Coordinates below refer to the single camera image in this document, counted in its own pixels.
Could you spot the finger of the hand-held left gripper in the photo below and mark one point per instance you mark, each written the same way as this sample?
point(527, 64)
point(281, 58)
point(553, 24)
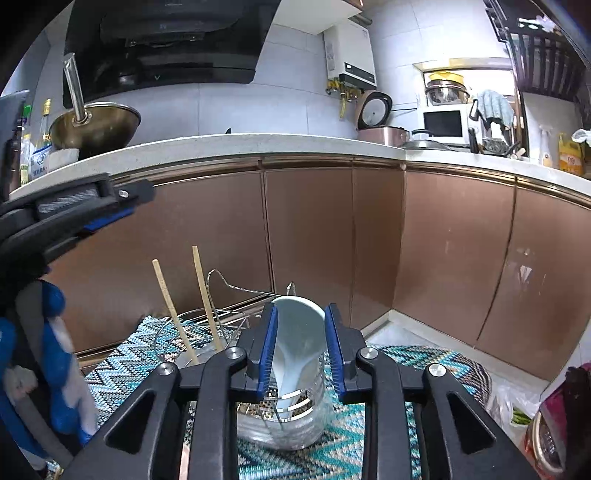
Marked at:
point(113, 218)

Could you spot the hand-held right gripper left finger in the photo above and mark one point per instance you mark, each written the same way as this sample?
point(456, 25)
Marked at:
point(270, 344)

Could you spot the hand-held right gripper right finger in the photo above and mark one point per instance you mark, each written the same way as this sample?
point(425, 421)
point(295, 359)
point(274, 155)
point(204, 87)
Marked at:
point(334, 353)

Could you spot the white ceramic spoon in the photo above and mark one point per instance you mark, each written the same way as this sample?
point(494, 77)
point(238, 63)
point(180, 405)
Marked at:
point(298, 332)

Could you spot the wooden chopstick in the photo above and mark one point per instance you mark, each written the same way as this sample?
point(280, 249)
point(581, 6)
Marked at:
point(205, 300)
point(173, 314)

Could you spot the person's left hand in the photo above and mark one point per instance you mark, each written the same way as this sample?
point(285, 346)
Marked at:
point(55, 300)

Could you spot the small white bowl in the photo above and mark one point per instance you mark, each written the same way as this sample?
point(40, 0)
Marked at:
point(64, 159)

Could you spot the blue white salt packet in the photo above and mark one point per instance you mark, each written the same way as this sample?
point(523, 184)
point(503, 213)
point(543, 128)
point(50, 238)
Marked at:
point(40, 164)

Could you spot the teal zigzag woven mat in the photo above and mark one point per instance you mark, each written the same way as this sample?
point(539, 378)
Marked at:
point(129, 360)

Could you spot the yellow-cap oil bottle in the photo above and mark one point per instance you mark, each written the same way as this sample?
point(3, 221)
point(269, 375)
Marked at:
point(46, 124)

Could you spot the brown kitchen base cabinets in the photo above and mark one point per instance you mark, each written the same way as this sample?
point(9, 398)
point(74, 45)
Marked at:
point(323, 230)

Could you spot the plastic bag with green vegetables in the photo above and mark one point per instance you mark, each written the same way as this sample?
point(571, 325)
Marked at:
point(503, 401)

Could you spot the black range hood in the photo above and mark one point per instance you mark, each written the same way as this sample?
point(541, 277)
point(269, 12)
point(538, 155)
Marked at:
point(184, 46)

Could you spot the rose gold rice cooker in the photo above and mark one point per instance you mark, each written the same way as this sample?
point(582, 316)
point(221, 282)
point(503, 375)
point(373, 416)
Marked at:
point(383, 136)

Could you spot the metal pot lid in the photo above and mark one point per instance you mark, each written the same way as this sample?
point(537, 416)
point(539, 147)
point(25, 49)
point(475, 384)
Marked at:
point(427, 145)

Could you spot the dark red stool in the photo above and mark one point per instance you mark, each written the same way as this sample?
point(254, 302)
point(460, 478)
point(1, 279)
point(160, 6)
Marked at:
point(572, 392)

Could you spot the white microwave oven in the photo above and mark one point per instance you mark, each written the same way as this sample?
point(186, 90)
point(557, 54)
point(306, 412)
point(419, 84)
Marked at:
point(443, 123)

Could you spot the stacked metal pots yellow lid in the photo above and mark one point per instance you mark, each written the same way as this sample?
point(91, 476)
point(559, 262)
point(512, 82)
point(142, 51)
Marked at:
point(445, 90)

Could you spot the white water heater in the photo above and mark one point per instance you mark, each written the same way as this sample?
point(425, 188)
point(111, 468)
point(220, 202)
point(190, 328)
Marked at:
point(351, 50)

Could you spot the light blue towel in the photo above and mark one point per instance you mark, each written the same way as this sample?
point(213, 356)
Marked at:
point(494, 106)

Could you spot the yellow package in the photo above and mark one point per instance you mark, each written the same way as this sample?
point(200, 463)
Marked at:
point(571, 157)

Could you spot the black wall dish rack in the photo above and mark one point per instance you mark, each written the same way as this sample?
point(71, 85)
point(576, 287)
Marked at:
point(545, 55)

